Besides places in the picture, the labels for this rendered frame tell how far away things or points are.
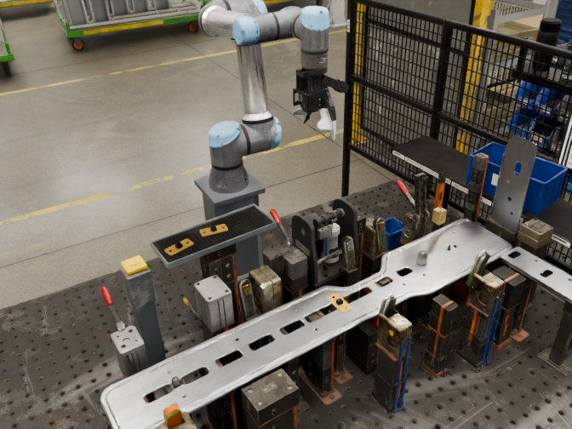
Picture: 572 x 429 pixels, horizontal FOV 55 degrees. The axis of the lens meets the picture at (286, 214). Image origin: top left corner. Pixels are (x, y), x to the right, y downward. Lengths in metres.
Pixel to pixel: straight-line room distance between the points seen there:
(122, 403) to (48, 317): 0.85
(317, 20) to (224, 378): 0.95
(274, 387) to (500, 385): 0.82
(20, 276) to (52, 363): 1.73
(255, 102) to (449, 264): 0.86
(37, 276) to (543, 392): 2.88
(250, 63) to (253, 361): 1.00
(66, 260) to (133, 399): 2.38
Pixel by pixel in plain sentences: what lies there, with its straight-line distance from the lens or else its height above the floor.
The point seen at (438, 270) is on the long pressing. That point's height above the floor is 1.00.
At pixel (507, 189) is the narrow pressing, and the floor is 1.14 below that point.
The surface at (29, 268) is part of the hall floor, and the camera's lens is 3.84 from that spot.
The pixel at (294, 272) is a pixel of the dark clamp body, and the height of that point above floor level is 1.04.
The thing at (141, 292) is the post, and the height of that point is 1.08.
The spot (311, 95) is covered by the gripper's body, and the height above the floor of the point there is 1.57.
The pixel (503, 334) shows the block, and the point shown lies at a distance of 2.05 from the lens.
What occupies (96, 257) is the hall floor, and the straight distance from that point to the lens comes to 3.76.
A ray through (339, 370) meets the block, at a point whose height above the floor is 0.72.
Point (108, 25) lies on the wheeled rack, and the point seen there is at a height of 0.27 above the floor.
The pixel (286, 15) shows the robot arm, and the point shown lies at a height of 1.77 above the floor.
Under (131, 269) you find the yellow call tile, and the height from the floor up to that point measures 1.16.
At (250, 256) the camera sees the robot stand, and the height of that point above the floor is 0.80.
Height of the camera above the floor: 2.13
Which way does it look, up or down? 33 degrees down
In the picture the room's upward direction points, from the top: 2 degrees counter-clockwise
